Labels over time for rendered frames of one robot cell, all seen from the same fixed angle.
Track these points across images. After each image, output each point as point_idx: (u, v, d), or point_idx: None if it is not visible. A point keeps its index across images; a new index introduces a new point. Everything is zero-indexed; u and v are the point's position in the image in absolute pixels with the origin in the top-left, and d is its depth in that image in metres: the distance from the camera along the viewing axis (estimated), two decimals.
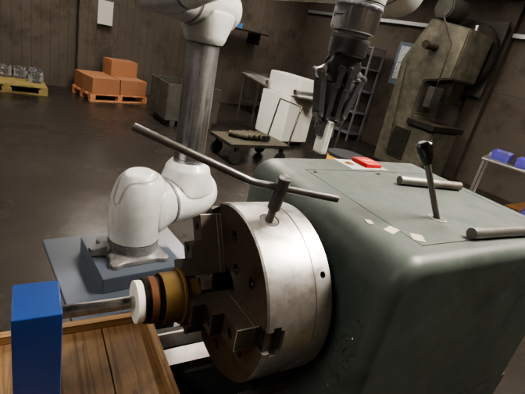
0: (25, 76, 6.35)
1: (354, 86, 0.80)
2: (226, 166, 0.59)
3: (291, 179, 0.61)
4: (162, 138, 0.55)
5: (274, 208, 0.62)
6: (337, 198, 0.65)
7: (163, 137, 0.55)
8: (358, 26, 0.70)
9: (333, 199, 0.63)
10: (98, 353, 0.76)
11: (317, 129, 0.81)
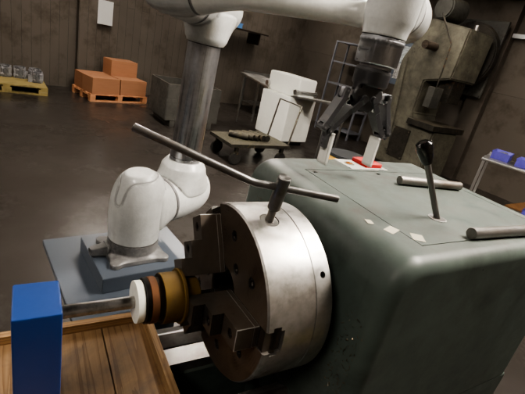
0: (25, 76, 6.35)
1: (383, 107, 0.86)
2: (226, 166, 0.59)
3: (291, 179, 0.61)
4: (162, 138, 0.55)
5: (274, 208, 0.62)
6: (337, 198, 0.65)
7: (163, 137, 0.55)
8: (382, 61, 0.76)
9: (333, 199, 0.63)
10: (98, 353, 0.76)
11: (321, 141, 0.83)
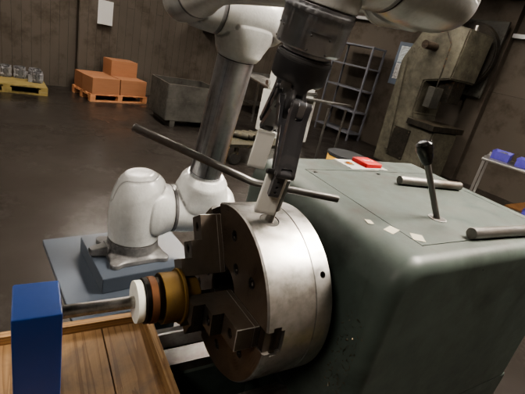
0: (25, 76, 6.35)
1: None
2: (226, 166, 0.59)
3: None
4: (162, 138, 0.55)
5: None
6: (337, 198, 0.65)
7: (163, 137, 0.55)
8: (341, 54, 0.49)
9: (333, 199, 0.63)
10: (98, 353, 0.76)
11: (274, 189, 0.52)
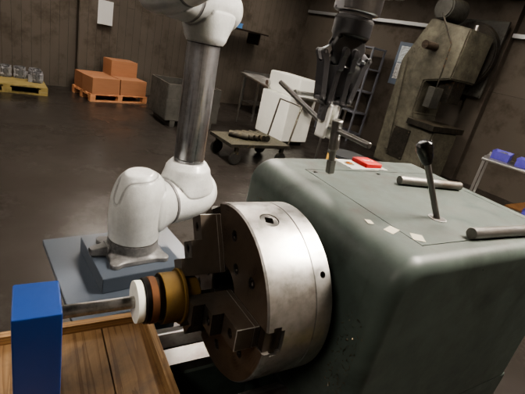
0: (25, 76, 6.35)
1: (358, 69, 0.79)
2: (311, 109, 0.85)
3: (340, 122, 0.77)
4: (287, 88, 0.91)
5: (329, 145, 0.80)
6: (371, 146, 0.71)
7: (288, 87, 0.91)
8: (363, 6, 0.69)
9: (363, 144, 0.72)
10: (98, 353, 0.76)
11: (319, 112, 0.80)
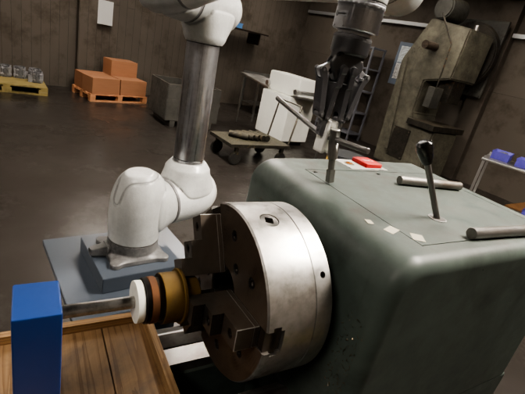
0: (25, 76, 6.35)
1: (357, 85, 0.80)
2: (308, 121, 0.87)
3: (337, 130, 0.78)
4: (284, 103, 0.94)
5: (327, 155, 0.81)
6: (369, 152, 0.72)
7: (285, 102, 0.94)
8: (361, 26, 0.70)
9: (362, 150, 0.73)
10: (98, 353, 0.76)
11: (317, 128, 0.81)
